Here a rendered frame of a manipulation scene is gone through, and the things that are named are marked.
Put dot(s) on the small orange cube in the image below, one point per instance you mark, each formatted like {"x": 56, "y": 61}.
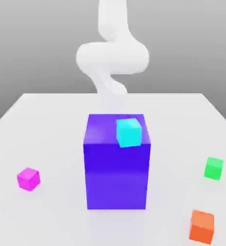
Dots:
{"x": 201, "y": 226}

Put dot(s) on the small cyan cube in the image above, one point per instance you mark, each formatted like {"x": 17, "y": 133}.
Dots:
{"x": 128, "y": 133}

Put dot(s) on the small magenta cube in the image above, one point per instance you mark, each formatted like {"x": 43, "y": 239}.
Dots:
{"x": 28, "y": 179}

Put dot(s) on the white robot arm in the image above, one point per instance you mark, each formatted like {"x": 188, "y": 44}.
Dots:
{"x": 112, "y": 57}

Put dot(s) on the small green cube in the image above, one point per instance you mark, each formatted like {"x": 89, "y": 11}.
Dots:
{"x": 213, "y": 168}

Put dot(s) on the large purple box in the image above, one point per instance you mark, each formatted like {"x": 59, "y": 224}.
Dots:
{"x": 115, "y": 176}

